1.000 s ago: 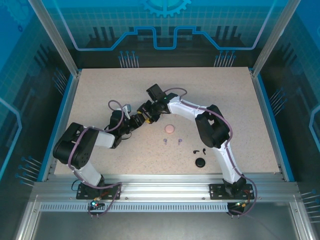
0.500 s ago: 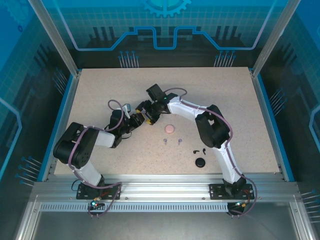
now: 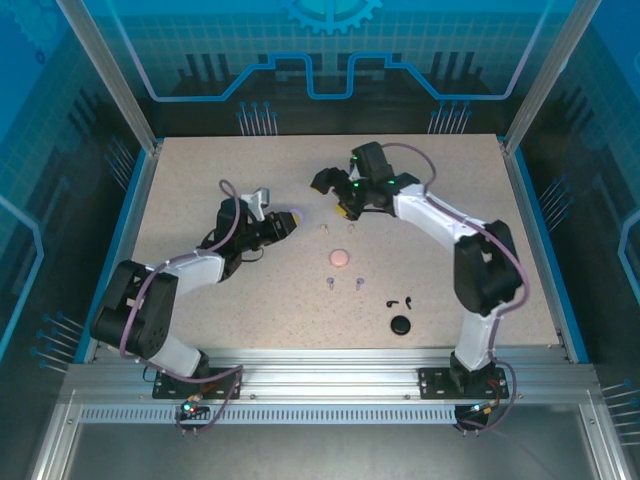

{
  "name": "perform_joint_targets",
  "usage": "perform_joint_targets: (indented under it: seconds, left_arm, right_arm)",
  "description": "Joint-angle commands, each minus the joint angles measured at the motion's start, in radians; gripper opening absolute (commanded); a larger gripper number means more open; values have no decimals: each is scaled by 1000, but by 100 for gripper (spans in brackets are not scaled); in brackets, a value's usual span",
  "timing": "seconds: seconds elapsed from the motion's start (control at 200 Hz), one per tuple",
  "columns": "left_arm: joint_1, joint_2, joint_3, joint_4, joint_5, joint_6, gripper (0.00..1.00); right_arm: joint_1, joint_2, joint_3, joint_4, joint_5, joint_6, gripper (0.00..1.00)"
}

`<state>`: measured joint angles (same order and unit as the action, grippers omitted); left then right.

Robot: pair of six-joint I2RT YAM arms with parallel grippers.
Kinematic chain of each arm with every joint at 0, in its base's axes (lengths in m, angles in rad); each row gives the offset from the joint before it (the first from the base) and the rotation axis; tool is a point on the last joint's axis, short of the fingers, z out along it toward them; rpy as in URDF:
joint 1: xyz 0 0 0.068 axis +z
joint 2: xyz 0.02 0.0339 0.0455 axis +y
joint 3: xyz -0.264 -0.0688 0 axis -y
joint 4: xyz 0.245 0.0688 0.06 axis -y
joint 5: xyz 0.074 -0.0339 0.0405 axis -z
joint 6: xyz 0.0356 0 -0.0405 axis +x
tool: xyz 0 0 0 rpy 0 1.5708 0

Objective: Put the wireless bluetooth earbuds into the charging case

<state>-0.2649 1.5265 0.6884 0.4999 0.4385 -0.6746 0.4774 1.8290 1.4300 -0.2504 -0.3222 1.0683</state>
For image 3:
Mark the pink earbud charging case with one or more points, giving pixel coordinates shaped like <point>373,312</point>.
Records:
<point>339,258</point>

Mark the small black curved clips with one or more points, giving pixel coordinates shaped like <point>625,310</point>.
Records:
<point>409,301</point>

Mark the black earbud charging case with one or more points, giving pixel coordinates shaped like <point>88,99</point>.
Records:
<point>401,325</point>

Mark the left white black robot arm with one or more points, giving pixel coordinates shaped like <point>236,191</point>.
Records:
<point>195,270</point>

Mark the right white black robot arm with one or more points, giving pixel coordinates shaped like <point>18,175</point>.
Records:
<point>430,215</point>

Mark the aluminium front beam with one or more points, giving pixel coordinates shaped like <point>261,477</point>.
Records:
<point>325,370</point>

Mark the small LED connector module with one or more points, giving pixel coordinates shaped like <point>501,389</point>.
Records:
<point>189,407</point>
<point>480,410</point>

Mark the side rail with blue trim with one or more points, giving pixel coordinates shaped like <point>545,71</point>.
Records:
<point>534,225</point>
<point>131,225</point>

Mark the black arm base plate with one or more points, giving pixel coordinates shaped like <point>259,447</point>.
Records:
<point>167,390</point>
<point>432,382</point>

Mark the aluminium frame post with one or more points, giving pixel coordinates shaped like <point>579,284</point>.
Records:
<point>545,75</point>
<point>117,75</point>

